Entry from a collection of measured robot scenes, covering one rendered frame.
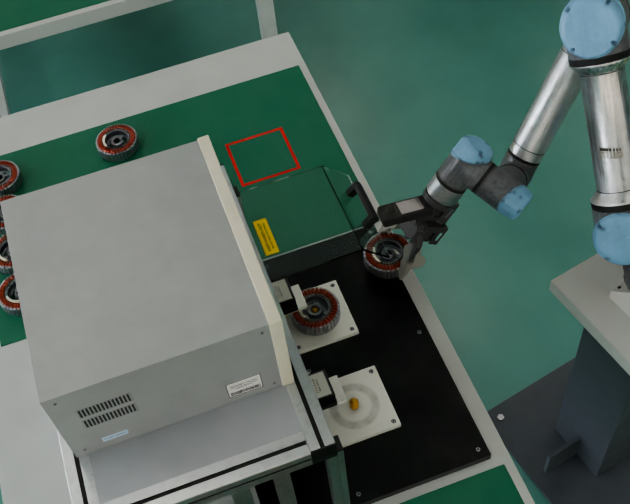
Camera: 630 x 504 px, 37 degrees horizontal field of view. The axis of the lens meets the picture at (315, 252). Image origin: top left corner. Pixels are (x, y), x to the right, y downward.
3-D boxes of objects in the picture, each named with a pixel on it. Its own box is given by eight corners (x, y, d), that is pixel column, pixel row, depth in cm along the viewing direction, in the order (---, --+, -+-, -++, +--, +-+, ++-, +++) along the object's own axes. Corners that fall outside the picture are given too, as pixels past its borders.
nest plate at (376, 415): (374, 367, 203) (374, 364, 202) (401, 426, 194) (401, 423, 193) (309, 390, 201) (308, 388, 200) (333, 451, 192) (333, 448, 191)
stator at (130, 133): (138, 128, 255) (135, 119, 252) (141, 158, 248) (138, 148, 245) (97, 136, 254) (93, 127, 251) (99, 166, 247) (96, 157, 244)
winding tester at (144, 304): (225, 204, 188) (208, 134, 172) (294, 383, 163) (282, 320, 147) (35, 265, 183) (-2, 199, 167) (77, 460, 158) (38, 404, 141)
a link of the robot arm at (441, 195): (444, 192, 196) (429, 165, 201) (433, 207, 199) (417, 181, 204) (471, 196, 201) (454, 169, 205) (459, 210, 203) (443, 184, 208)
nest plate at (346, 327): (335, 282, 217) (335, 279, 216) (359, 334, 208) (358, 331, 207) (274, 303, 215) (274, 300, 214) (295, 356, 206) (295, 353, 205)
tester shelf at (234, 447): (226, 177, 199) (223, 163, 195) (338, 455, 159) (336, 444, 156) (23, 242, 193) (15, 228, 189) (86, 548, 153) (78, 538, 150)
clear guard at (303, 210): (348, 175, 205) (346, 157, 200) (389, 257, 191) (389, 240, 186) (206, 221, 200) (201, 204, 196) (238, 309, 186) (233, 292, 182)
